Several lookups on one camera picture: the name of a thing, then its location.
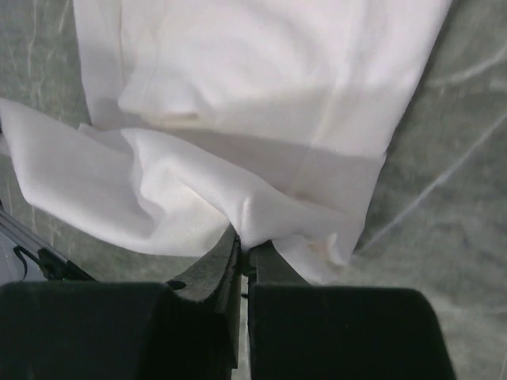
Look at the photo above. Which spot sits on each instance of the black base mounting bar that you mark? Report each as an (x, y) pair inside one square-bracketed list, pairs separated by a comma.
[(26, 257)]

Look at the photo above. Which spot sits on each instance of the white t-shirt red print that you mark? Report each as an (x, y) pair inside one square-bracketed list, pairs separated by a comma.
[(273, 117)]

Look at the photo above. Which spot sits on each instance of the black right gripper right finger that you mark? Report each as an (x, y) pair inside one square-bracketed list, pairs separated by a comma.
[(300, 331)]

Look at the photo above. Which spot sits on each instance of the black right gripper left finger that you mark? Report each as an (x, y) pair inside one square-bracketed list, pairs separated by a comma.
[(183, 328)]

